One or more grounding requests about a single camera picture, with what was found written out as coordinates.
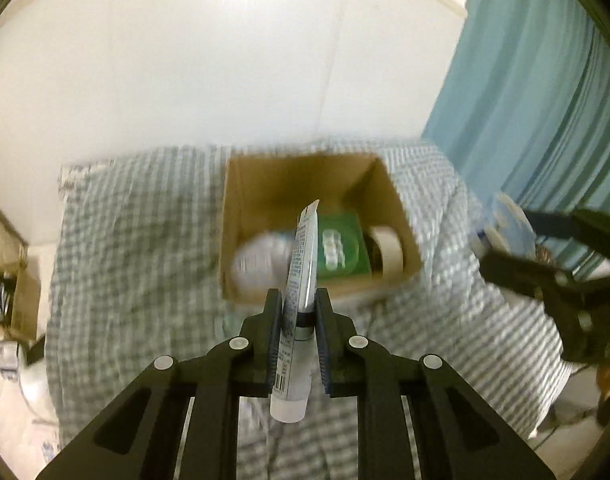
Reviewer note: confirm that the grey white checkered bed sheet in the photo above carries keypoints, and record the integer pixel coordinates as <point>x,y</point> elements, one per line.
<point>135,276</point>

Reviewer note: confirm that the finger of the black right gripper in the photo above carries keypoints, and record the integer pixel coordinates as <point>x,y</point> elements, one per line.
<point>524,277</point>
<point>590,227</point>

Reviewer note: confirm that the white round plastic pouch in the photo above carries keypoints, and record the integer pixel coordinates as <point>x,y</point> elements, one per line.
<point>262,262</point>

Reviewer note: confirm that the small brown bedside box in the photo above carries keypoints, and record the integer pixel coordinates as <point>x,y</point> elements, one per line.
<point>19,302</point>

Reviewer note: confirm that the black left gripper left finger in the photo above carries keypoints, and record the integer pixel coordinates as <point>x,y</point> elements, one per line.
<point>179,419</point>

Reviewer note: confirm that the white toothpaste tube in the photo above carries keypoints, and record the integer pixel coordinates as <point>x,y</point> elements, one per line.
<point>295,361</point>

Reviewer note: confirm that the brown cardboard box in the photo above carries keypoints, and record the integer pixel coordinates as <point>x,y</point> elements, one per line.
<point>267,193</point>

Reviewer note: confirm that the blue floral tissue pack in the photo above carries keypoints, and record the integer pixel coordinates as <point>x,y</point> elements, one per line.
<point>505,229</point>

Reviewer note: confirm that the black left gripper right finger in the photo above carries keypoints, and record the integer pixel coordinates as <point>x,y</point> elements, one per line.
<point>416,419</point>

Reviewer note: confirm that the beige masking tape roll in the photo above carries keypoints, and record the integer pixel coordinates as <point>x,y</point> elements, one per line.
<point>385,251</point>

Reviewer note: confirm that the teal curtain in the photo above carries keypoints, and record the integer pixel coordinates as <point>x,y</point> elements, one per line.
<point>525,107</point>

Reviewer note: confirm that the white headboard panel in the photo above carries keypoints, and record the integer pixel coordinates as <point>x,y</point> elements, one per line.
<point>85,80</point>

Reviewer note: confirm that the green 999 medicine box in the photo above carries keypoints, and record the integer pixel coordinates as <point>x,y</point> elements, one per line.
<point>342,251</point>

